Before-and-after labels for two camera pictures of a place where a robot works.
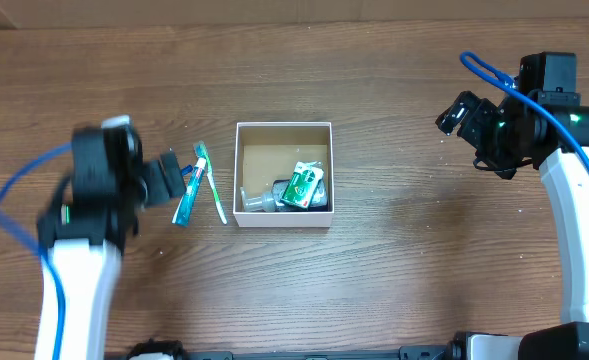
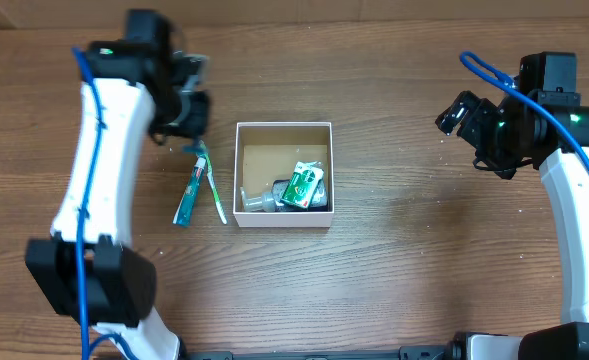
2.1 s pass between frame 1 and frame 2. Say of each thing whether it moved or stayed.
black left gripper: moved
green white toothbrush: stayed
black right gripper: stayed
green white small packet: stayed
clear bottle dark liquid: stayed
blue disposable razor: moved
